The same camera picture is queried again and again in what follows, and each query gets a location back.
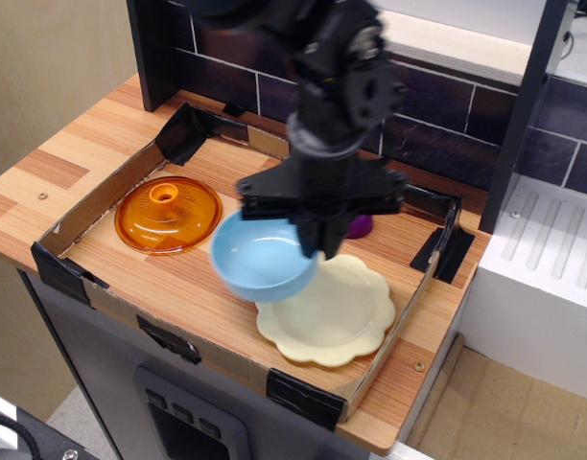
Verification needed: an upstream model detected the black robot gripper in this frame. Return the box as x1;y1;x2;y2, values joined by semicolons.
236;150;408;260

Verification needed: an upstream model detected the light blue plastic bowl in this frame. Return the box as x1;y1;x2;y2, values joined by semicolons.
210;212;318;302

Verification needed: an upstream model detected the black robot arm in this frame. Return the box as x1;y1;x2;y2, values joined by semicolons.
187;1;407;258

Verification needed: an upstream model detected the cream scalloped plastic plate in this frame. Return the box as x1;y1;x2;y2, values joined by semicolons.
256;255;396;368

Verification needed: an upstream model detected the purple toy eggplant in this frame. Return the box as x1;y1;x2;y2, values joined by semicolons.
346;215;373;239

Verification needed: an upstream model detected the orange transparent pot lid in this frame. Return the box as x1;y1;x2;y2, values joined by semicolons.
114;176;223;256

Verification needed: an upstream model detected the cardboard tray border with tape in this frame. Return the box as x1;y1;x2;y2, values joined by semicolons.
32;104;488;449

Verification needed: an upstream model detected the white toy sink drainboard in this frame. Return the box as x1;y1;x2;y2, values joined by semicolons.
459;176;587;399

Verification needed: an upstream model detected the dark left shelf panel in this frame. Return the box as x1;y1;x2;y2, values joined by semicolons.
127;0;193;112

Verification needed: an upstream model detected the dark grey vertical post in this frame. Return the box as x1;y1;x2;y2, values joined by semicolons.
479;0;578;234

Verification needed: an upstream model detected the black cable bottom left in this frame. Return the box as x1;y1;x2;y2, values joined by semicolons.
0;414;40;460

